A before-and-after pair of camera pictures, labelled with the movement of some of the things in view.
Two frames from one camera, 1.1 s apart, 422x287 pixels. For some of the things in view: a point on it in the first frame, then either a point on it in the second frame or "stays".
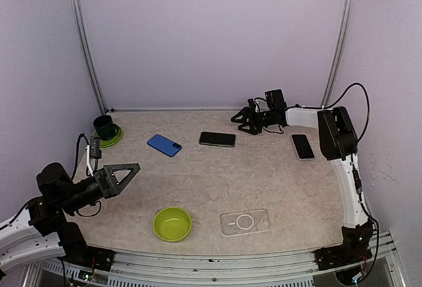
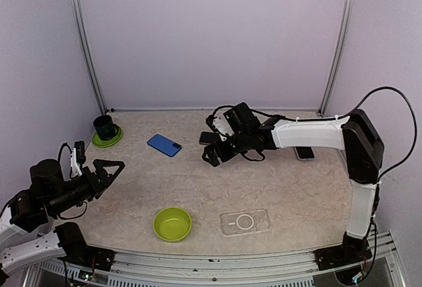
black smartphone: [217, 139] stays
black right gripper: [247, 111] → [210, 149]
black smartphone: [303, 147] stays
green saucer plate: [111, 142] stays
